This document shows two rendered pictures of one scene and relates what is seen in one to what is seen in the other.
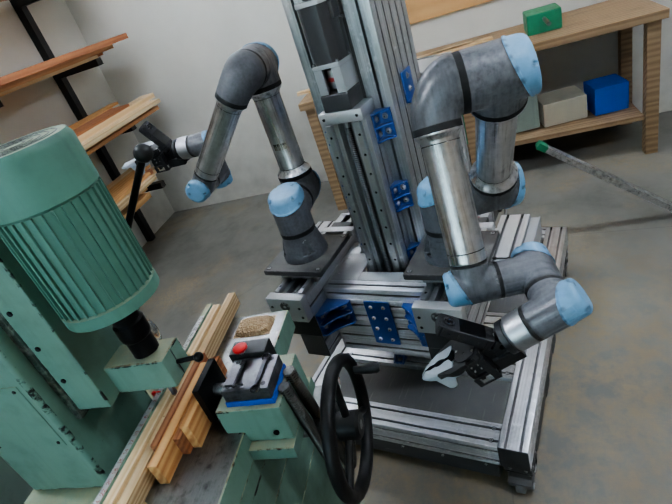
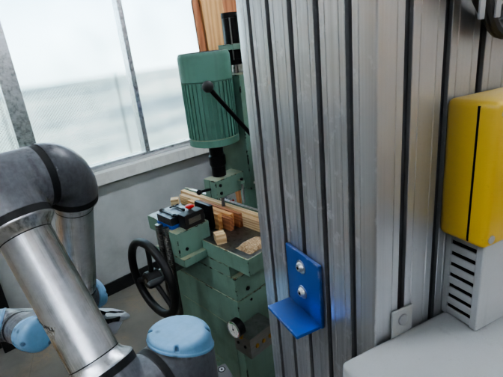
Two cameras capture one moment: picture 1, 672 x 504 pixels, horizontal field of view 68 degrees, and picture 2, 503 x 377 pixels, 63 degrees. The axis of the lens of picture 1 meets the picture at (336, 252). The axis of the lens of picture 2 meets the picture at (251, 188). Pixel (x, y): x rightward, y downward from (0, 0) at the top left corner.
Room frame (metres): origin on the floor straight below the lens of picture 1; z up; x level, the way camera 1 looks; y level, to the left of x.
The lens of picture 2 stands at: (1.62, -0.77, 1.53)
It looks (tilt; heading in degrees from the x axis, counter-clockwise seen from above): 20 degrees down; 120
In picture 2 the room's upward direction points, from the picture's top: 6 degrees counter-clockwise
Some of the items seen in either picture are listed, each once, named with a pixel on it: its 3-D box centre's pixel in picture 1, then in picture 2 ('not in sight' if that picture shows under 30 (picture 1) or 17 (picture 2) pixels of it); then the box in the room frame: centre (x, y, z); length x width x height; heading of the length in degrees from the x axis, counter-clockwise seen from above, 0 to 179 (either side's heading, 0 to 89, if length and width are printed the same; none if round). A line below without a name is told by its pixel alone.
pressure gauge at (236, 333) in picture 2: not in sight; (237, 329); (1.00, 0.13, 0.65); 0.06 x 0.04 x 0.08; 161
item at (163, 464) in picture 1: (186, 417); (209, 212); (0.76, 0.39, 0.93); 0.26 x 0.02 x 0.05; 161
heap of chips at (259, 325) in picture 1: (253, 324); (253, 242); (1.02, 0.25, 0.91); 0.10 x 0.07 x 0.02; 71
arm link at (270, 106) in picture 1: (279, 131); not in sight; (1.59, 0.04, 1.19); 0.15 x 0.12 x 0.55; 158
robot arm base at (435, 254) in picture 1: (448, 237); not in sight; (1.17, -0.31, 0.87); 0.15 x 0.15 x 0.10
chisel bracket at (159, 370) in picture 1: (149, 367); (225, 185); (0.83, 0.43, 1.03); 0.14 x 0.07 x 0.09; 71
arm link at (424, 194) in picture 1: (443, 199); (180, 357); (1.17, -0.32, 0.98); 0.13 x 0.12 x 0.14; 79
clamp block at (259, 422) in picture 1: (264, 397); (183, 233); (0.76, 0.23, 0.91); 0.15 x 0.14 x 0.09; 161
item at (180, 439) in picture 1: (202, 401); (212, 217); (0.80, 0.36, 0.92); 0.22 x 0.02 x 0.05; 161
